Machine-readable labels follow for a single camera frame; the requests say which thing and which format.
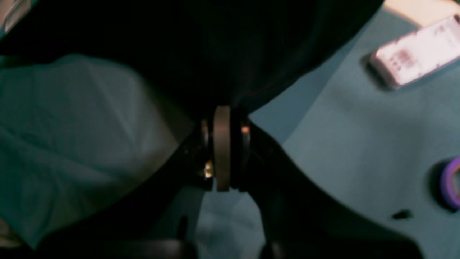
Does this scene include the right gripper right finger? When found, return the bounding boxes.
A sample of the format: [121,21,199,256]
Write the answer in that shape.
[230,109,423,259]

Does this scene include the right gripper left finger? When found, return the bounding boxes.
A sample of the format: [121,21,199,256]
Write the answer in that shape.
[37,106,231,259]

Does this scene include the black t-shirt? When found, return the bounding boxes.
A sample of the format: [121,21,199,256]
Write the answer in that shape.
[1,0,383,116]

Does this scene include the black screw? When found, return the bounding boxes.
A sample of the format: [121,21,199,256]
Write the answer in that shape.
[391,209,413,220]

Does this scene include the light blue table cloth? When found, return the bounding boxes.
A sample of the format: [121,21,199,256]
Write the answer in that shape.
[0,0,460,259]

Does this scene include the purple tape roll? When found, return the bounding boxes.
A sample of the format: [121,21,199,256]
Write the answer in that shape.
[429,156,460,213]

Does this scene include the white power bank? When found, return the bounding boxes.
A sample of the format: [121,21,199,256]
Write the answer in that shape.
[369,14,460,90]

